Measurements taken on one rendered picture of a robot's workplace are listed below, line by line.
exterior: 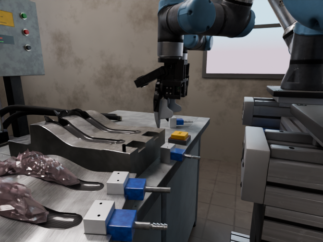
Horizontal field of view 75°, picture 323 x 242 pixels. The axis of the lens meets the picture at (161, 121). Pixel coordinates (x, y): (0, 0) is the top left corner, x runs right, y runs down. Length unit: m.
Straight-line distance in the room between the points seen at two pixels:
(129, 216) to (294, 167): 0.26
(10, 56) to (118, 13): 1.88
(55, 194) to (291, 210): 0.42
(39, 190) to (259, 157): 0.40
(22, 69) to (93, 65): 1.88
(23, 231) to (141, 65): 2.52
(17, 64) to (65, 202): 1.02
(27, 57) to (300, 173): 1.34
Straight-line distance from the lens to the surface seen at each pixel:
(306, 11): 0.27
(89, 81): 3.26
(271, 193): 0.37
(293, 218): 0.40
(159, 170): 0.67
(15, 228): 0.43
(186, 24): 0.52
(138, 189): 0.46
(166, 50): 0.62
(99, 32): 3.14
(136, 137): 0.70
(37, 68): 1.45
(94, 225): 0.38
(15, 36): 1.40
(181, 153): 0.69
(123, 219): 0.38
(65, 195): 0.49
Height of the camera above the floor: 1.11
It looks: 14 degrees down
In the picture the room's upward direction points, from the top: straight up
